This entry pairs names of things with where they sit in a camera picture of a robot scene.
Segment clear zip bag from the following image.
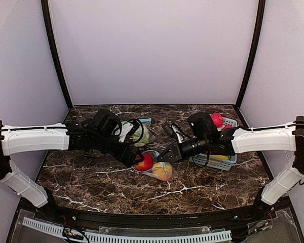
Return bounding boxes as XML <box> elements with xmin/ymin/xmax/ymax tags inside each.
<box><xmin>132</xmin><ymin>150</ymin><xmax>174</xmax><ymax>181</ymax></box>
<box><xmin>119</xmin><ymin>118</ymin><xmax>155</xmax><ymax>147</ymax></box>

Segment red round fruit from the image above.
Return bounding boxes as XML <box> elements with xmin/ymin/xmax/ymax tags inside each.
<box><xmin>134</xmin><ymin>153</ymin><xmax>154</xmax><ymax>171</ymax></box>

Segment orange fruit toy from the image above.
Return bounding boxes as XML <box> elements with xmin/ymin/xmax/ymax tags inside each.
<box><xmin>151</xmin><ymin>162</ymin><xmax>173</xmax><ymax>181</ymax></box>

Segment white cauliflower toy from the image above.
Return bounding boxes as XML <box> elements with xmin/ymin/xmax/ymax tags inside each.
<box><xmin>132</xmin><ymin>126</ymin><xmax>150</xmax><ymax>147</ymax></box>

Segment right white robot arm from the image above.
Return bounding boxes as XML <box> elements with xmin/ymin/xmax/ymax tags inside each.
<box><xmin>157</xmin><ymin>112</ymin><xmax>304</xmax><ymax>206</ymax></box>

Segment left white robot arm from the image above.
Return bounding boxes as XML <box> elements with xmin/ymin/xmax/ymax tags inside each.
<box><xmin>0</xmin><ymin>109</ymin><xmax>144</xmax><ymax>209</ymax></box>

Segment yellow lemon toy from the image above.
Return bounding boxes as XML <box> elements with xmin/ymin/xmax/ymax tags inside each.
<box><xmin>212</xmin><ymin>155</ymin><xmax>231</xmax><ymax>160</ymax></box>

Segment light blue plastic basket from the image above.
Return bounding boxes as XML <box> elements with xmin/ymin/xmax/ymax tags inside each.
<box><xmin>189</xmin><ymin>113</ymin><xmax>238</xmax><ymax>171</ymax></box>

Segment pink red apple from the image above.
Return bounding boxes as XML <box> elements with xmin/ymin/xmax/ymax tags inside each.
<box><xmin>211</xmin><ymin>113</ymin><xmax>224</xmax><ymax>128</ymax></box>

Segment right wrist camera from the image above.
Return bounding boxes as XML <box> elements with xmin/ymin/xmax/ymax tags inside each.
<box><xmin>162</xmin><ymin>121</ymin><xmax>187</xmax><ymax>143</ymax></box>

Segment white slotted cable duct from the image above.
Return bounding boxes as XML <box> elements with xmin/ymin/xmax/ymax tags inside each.
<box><xmin>22</xmin><ymin>217</ymin><xmax>232</xmax><ymax>243</ymax></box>

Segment right black frame post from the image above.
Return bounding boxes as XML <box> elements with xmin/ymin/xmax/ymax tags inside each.
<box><xmin>235</xmin><ymin>0</ymin><xmax>266</xmax><ymax>110</ymax></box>

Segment black frame post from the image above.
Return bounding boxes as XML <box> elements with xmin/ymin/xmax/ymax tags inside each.
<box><xmin>235</xmin><ymin>0</ymin><xmax>266</xmax><ymax>110</ymax></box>
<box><xmin>41</xmin><ymin>0</ymin><xmax>73</xmax><ymax>110</ymax></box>

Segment left black frame post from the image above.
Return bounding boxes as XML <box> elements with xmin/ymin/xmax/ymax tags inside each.
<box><xmin>41</xmin><ymin>0</ymin><xmax>73</xmax><ymax>110</ymax></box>

